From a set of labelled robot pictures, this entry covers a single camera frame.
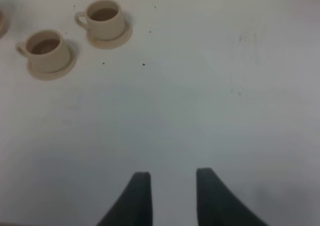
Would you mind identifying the far beige teacup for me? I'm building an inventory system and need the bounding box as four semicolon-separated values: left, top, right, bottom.
74;0;125;40

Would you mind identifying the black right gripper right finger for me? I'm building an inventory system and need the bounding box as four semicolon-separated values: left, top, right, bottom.
196;168;266;226

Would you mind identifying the near beige teacup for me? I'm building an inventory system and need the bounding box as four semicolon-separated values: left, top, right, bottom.
15;29;71;73

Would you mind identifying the far beige cup saucer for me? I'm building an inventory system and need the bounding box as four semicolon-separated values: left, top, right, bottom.
86;21;133;50

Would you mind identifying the beige cup saucer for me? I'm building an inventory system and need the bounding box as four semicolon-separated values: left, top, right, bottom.
27;45;77;81
86;21;133;50

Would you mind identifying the beige teacup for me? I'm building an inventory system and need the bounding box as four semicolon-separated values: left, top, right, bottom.
15;29;71;73
74;0;125;40

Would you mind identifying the large beige teapot saucer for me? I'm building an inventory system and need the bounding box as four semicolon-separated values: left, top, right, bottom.
0;10;7;38

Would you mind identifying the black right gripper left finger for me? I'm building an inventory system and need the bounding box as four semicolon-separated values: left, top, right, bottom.
98;172;152;226

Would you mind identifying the near beige cup saucer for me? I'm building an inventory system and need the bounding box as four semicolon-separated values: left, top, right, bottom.
27;45;77;81

